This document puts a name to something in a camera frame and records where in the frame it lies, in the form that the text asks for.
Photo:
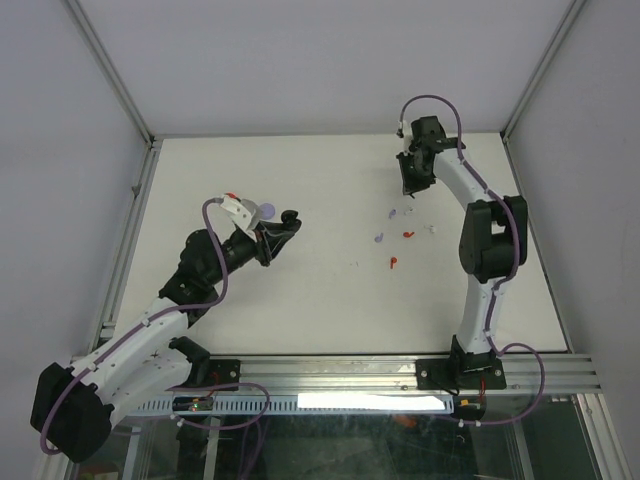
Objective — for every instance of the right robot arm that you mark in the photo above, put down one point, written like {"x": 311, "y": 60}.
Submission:
{"x": 492, "y": 246}

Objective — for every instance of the aluminium frame post left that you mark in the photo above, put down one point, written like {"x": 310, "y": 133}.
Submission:
{"x": 98, "y": 51}

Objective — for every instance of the aluminium frame post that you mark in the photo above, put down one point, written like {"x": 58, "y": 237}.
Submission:
{"x": 98, "y": 51}
{"x": 561, "y": 32}

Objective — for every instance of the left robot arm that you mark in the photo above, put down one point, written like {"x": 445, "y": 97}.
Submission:
{"x": 77, "y": 407}

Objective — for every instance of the aluminium frame post right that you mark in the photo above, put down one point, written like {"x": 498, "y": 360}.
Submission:
{"x": 561, "y": 32}

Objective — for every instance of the white slotted cable duct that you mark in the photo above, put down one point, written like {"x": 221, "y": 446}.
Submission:
{"x": 303, "y": 403}

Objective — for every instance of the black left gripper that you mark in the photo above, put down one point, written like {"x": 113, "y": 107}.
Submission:
{"x": 270, "y": 239}

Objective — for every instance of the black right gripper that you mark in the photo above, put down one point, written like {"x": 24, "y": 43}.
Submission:
{"x": 411, "y": 185}

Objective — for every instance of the aluminium mounting rail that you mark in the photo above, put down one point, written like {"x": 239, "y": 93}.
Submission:
{"x": 513, "y": 374}

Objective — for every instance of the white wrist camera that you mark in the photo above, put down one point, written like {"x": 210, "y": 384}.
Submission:
{"x": 405, "y": 134}
{"x": 244, "y": 214}

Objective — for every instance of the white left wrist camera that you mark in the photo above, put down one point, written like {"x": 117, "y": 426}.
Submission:
{"x": 244, "y": 214}

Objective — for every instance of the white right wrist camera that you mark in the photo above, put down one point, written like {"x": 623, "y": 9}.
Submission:
{"x": 405, "y": 134}

